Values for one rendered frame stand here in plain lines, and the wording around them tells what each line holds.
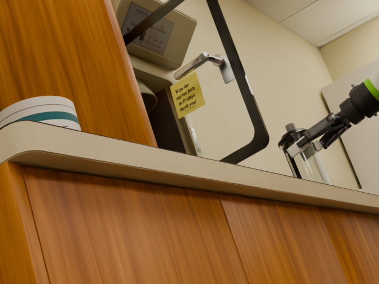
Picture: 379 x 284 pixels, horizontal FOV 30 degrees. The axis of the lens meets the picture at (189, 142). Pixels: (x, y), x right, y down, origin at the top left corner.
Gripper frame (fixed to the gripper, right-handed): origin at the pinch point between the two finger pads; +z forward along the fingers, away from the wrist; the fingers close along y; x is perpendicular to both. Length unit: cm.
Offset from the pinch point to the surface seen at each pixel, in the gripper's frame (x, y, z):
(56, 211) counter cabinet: 33, 130, -5
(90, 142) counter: 25, 124, -9
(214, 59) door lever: -1, 72, -14
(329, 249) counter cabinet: 37, 47, -5
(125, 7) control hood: -32, 64, -1
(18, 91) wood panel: -29, 74, 29
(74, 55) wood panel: -25, 74, 12
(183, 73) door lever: -3, 74, -7
